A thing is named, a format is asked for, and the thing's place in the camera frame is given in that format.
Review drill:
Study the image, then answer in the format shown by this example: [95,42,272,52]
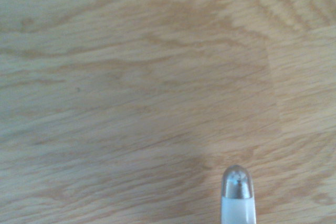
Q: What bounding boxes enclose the clear-tipped white pen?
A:
[219,165,257,224]

